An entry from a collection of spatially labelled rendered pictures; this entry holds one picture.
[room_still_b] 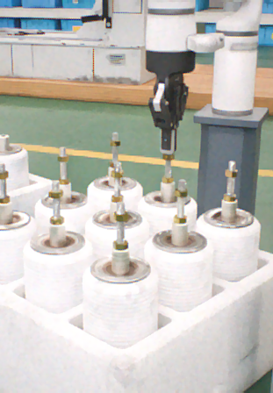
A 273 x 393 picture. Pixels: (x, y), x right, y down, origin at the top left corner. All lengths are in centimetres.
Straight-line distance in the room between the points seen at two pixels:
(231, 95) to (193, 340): 71
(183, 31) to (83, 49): 222
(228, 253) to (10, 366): 35
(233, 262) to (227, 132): 52
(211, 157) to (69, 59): 184
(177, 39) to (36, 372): 50
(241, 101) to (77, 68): 184
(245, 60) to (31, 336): 80
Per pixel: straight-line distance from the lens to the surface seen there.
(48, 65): 324
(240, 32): 140
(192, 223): 102
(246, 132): 141
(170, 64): 94
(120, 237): 77
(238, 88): 141
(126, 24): 312
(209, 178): 145
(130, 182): 110
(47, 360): 85
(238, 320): 92
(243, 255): 94
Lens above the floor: 60
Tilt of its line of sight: 20 degrees down
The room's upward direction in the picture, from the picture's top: straight up
